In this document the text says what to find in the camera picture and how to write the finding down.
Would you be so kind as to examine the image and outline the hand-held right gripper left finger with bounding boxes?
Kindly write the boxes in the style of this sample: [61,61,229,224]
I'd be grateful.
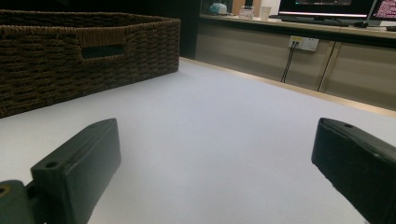
[30,118,122,224]

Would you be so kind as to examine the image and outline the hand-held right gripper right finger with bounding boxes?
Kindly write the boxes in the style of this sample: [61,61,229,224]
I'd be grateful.
[311,117,396,224]

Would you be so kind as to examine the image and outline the brown woven basket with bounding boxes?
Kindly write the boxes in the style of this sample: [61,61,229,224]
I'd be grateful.
[0,8,182,119]

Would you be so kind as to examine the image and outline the long beige desk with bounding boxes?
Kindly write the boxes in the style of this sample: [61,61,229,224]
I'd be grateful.
[195,13,396,112]

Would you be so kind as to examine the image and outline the purple and white screen monitor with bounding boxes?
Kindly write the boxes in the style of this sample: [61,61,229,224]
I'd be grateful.
[369,0,396,22]

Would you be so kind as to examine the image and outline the dark screen monitor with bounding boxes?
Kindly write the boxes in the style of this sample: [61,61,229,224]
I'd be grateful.
[277,0,376,22]

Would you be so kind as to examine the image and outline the white paper cup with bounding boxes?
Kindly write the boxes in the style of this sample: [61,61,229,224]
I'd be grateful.
[260,6,273,22]

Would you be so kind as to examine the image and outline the clear glass jar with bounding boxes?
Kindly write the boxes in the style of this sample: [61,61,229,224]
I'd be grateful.
[238,5,255,20]

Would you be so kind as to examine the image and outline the light blue bundle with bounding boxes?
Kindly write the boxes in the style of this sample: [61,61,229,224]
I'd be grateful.
[208,2,229,16]

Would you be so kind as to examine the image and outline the black power cable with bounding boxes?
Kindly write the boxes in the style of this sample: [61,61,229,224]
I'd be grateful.
[280,41,296,84]
[283,42,298,84]

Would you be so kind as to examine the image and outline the white wall socket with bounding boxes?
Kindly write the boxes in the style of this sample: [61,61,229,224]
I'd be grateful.
[288,35,320,52]

